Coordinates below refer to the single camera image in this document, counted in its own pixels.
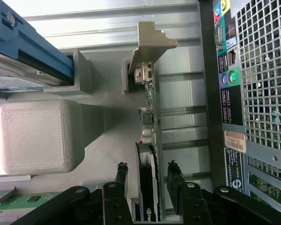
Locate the grey printed parts rack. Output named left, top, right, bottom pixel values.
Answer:
left=0, top=48, right=163, bottom=225

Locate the green RAM stick bare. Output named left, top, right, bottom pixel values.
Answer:
left=0, top=191, right=63, bottom=208

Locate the grey open PC case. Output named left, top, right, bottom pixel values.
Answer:
left=198, top=0, right=281, bottom=213

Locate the hard disk with blue bracket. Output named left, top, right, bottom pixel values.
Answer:
left=0, top=0, right=75, bottom=91

